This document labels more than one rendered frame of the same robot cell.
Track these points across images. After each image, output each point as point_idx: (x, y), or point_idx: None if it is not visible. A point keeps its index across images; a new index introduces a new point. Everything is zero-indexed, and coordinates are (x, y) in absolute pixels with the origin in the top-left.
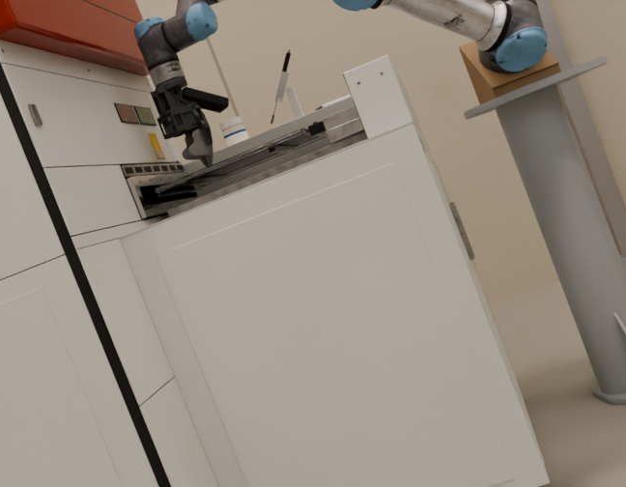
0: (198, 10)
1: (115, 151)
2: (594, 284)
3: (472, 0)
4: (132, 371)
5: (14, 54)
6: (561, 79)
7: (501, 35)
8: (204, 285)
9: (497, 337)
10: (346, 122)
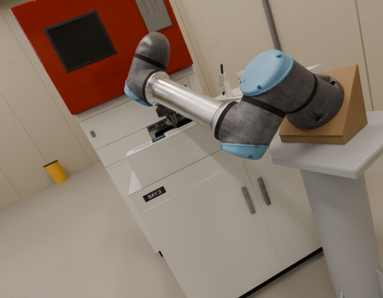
0: None
1: (145, 122)
2: (331, 271)
3: (197, 109)
4: (127, 198)
5: (86, 115)
6: (301, 168)
7: (217, 139)
8: None
9: (211, 264)
10: None
